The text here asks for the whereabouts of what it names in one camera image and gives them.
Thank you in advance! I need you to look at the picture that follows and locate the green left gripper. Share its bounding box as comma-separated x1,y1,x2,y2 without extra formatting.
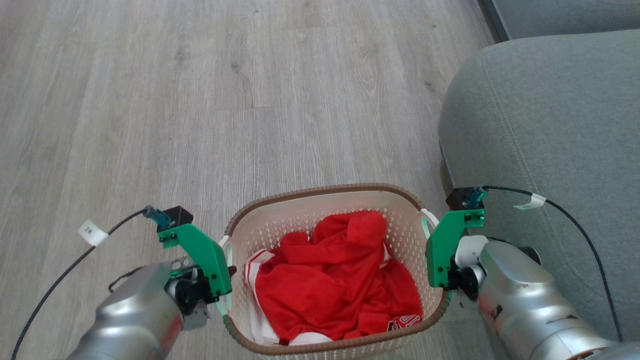
157,223,238,317

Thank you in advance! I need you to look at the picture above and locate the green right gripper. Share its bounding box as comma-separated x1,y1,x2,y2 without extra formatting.
425,208,486,302

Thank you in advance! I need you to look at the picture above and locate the white laundry basket brown rim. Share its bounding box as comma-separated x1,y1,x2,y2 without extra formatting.
216,183,453,356

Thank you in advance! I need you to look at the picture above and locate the red garment white trim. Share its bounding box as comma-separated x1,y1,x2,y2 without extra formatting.
244,210,424,347

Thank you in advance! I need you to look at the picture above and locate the grey fabric sofa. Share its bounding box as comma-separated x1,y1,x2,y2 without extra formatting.
438,0,640,346

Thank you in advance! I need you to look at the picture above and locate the white right cable label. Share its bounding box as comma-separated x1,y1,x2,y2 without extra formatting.
513,193,547,210

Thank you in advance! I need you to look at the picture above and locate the white cable label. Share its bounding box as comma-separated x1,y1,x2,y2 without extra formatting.
78,219,109,247
513,193,547,210

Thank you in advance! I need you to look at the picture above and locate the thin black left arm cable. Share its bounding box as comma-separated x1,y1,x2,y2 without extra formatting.
108,266,147,294

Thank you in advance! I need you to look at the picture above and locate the white left cable label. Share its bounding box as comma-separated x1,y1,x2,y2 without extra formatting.
78,219,109,247

